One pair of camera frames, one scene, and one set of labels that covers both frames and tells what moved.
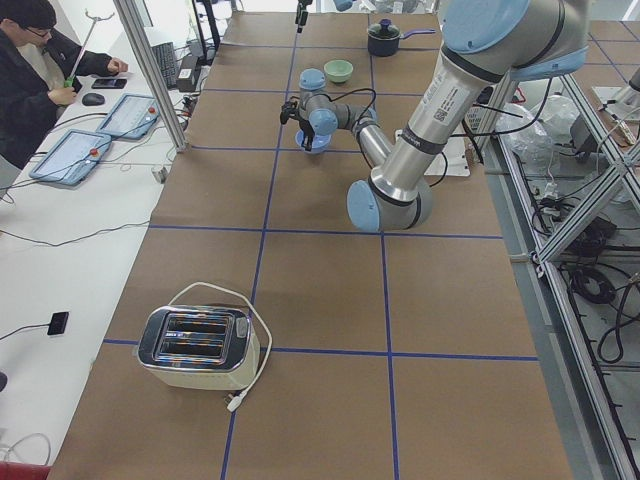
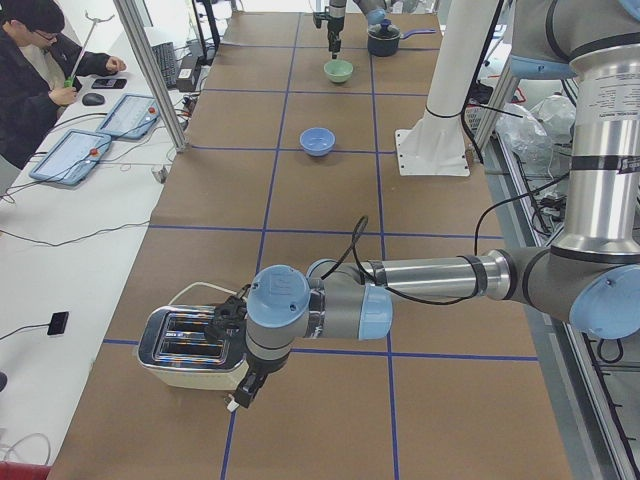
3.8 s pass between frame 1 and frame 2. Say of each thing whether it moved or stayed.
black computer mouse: stayed
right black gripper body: moved
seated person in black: stayed
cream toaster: stayed
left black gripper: moved
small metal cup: stayed
